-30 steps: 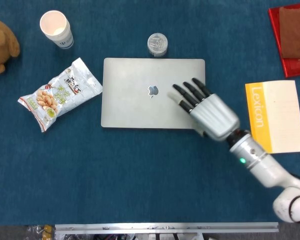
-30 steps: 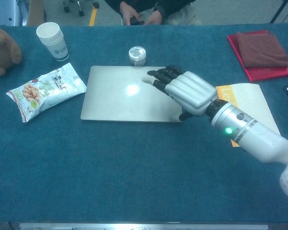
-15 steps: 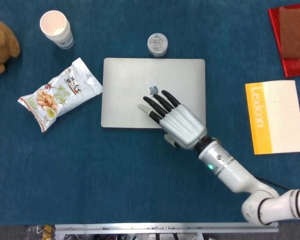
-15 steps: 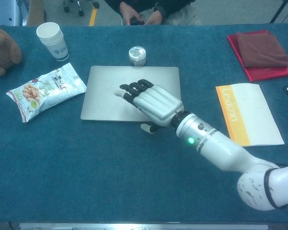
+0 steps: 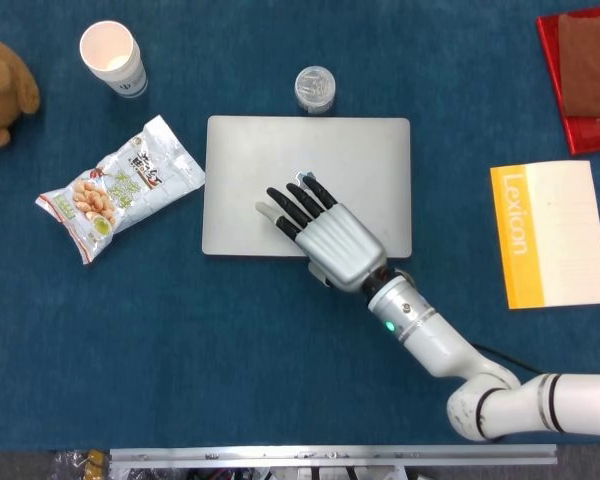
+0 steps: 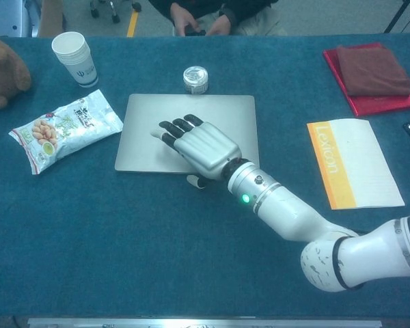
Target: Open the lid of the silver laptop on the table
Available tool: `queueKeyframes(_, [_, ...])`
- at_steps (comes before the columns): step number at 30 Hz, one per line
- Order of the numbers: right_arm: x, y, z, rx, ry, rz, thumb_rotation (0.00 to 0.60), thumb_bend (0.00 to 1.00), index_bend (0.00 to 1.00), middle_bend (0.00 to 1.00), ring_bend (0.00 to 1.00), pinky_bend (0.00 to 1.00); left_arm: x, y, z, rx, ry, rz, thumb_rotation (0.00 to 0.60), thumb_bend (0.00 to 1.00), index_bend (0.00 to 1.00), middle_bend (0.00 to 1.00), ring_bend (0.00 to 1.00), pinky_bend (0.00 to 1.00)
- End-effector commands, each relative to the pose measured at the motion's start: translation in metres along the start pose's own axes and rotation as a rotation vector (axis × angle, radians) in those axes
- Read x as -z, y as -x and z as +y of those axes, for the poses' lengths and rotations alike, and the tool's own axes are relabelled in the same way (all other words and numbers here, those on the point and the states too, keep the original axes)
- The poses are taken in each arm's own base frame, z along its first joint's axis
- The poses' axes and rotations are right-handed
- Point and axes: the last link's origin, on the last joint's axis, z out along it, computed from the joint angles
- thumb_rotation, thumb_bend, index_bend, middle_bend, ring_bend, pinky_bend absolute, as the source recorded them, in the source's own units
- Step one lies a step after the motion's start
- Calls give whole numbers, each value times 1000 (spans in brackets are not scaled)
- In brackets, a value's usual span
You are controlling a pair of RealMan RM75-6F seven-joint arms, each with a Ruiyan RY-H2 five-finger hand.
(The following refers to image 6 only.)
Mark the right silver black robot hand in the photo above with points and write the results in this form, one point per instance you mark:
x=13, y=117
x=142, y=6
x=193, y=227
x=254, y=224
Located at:
x=208, y=150

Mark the silver laptop with apple logo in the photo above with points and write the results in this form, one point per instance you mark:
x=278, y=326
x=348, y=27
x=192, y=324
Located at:
x=140, y=140

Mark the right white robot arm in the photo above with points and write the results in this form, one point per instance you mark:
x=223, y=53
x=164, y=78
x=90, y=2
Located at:
x=287, y=212

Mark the clear round plastic container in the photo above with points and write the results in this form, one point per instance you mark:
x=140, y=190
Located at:
x=195, y=79

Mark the blue tablecloth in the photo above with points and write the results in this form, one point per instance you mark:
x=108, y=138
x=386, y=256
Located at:
x=123, y=256

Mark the white peanut snack bag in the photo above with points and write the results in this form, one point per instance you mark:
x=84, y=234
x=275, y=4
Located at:
x=71, y=126

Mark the seated person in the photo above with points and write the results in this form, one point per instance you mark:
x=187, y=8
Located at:
x=253, y=17

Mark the white paper cup stack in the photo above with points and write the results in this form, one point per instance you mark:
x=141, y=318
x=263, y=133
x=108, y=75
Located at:
x=82, y=65

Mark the yellow white Lexicon book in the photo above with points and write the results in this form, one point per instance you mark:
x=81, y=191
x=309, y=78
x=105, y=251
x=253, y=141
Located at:
x=365, y=164

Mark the office chair wheel base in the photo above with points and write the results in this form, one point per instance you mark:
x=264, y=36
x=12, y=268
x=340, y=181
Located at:
x=114, y=12

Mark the folded brown cloth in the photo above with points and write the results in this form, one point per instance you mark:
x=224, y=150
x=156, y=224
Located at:
x=372, y=70

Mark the brown cardboard panel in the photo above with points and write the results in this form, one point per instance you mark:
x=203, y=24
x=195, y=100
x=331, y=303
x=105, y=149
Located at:
x=51, y=17

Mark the brown plush toy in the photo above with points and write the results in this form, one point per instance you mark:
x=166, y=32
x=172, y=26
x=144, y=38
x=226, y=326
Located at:
x=3, y=71

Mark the black tripod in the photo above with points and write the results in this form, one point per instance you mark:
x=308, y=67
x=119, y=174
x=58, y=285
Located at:
x=398, y=17

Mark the aluminium frame rail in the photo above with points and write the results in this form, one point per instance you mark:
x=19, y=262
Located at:
x=191, y=323

